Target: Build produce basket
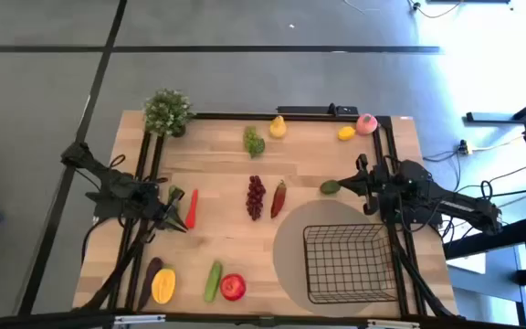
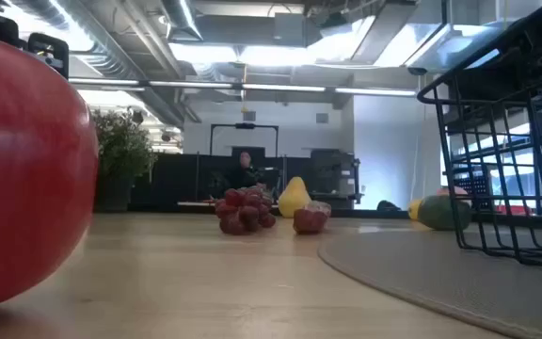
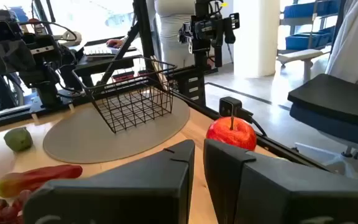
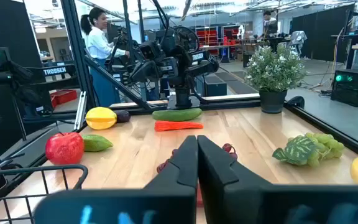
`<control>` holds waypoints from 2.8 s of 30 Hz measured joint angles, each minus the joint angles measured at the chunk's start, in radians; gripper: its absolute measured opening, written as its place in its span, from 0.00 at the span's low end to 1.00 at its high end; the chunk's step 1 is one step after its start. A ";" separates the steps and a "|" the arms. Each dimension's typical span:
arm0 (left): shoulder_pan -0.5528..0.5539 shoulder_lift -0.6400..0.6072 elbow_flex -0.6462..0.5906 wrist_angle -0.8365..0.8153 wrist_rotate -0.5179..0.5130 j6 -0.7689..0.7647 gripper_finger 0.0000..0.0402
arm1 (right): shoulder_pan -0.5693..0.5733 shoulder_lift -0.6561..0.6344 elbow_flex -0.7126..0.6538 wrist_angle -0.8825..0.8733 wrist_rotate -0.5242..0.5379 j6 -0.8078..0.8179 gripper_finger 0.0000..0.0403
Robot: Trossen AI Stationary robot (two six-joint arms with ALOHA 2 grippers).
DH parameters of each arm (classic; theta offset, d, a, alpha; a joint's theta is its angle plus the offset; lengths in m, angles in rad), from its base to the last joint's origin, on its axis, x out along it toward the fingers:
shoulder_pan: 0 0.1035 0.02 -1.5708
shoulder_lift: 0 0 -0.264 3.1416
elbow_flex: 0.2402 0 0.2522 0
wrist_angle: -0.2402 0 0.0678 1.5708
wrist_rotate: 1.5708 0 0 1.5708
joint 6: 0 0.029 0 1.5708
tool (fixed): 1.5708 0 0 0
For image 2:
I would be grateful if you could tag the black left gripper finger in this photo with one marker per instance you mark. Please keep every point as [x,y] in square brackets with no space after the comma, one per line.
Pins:
[50,41]

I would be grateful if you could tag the red apple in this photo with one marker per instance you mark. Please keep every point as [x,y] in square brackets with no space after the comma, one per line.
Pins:
[26,165]

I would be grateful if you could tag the pink peach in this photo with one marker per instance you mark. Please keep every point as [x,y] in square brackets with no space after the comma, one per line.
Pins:
[452,191]

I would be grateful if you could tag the green avocado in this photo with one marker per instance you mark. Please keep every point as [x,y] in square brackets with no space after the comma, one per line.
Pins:
[442,214]

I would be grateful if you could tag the yellow lemon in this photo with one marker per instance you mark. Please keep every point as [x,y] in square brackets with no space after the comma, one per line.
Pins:
[413,209]

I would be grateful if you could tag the red grape bunch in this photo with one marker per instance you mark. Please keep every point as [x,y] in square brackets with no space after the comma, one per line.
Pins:
[245,212]

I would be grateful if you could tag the red pepper with green stem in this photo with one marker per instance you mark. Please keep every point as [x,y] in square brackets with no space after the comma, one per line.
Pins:
[309,221]

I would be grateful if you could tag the yellow pear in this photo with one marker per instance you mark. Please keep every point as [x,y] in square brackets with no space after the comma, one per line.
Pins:
[294,198]

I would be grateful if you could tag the green potted plant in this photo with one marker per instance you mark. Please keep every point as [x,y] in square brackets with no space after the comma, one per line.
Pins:
[122,150]

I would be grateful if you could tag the long ceiling light bar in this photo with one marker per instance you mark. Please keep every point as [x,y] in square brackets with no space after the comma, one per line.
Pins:
[196,85]

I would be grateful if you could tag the round grey mat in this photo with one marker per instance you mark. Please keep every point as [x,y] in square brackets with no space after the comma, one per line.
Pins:
[440,282]

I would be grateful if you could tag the black equipment rack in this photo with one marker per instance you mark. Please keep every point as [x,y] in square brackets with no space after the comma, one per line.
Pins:
[332,174]

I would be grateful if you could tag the silver ventilation duct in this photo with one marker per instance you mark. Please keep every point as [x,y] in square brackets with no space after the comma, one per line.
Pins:
[106,66]

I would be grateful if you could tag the black partition wall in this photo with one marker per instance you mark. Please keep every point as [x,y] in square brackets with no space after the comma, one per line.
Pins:
[177,183]

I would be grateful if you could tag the grey wall vent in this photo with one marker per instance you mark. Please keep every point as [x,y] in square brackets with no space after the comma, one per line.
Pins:
[249,116]
[322,118]

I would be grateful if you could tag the black frame stand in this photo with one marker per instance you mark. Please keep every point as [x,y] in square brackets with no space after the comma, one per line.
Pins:
[245,125]

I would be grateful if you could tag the black aluminium table frame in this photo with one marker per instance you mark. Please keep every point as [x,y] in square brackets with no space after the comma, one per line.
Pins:
[370,214]

